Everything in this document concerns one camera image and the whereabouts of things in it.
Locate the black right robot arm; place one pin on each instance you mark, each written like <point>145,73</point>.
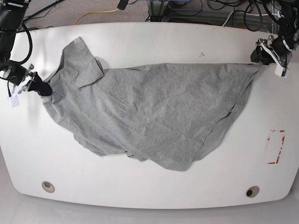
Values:
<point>12,13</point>

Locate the grey T-shirt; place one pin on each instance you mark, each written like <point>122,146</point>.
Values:
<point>171,113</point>

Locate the red tape rectangle marking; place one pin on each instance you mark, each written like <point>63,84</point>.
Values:
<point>274,146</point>

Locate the left table grommet hole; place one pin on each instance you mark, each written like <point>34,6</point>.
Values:
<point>48,187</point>

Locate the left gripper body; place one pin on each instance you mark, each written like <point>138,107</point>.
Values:
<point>284,45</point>

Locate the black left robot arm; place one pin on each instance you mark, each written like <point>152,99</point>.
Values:
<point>287,19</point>

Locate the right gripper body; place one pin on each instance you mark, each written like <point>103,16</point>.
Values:
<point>13,72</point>

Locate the table grommet hole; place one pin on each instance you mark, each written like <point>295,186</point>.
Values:
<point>48,187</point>
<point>252,191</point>

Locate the right table grommet hole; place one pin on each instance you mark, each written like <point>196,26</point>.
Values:
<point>252,191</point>

